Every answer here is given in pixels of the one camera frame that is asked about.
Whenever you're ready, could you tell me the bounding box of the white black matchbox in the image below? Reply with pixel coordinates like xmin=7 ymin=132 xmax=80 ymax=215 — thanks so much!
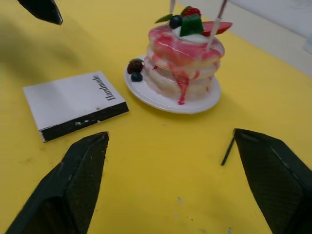
xmin=22 ymin=71 xmax=130 ymax=143

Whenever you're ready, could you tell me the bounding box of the red twisted candle white stick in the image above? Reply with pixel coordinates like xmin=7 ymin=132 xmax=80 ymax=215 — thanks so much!
xmin=206 ymin=0 xmax=229 ymax=49

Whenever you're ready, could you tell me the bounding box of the white round plate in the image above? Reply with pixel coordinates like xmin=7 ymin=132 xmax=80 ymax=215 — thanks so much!
xmin=123 ymin=55 xmax=222 ymax=115

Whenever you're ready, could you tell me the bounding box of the yellow foam mat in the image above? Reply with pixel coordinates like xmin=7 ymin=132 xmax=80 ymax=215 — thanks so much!
xmin=0 ymin=0 xmax=312 ymax=234

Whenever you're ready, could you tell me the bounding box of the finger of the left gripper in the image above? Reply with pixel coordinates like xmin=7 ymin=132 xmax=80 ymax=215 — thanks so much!
xmin=17 ymin=0 xmax=64 ymax=26

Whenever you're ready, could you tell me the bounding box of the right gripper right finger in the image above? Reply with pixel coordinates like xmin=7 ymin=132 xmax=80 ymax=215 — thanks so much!
xmin=232 ymin=128 xmax=312 ymax=234

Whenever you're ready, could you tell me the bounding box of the black matchstick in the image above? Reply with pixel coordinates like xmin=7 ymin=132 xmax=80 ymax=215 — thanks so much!
xmin=220 ymin=136 xmax=236 ymax=167

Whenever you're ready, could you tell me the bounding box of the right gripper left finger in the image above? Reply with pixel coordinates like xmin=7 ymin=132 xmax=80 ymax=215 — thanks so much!
xmin=4 ymin=131 xmax=110 ymax=234

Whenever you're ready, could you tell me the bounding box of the pink layered toy cake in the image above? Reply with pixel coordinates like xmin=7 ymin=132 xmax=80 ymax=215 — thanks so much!
xmin=143 ymin=6 xmax=234 ymax=106

